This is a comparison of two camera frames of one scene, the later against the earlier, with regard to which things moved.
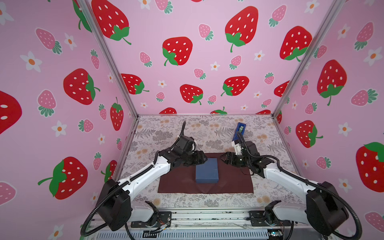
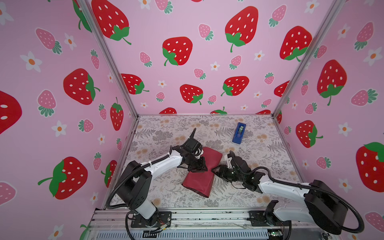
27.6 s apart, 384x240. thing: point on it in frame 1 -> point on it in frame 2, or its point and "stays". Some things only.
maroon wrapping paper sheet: [232, 179] -> [200, 183]
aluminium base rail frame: [274, 222] stays
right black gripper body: [238, 160] -> [228, 174]
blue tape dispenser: [241, 128] stays
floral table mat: [211, 134] stays
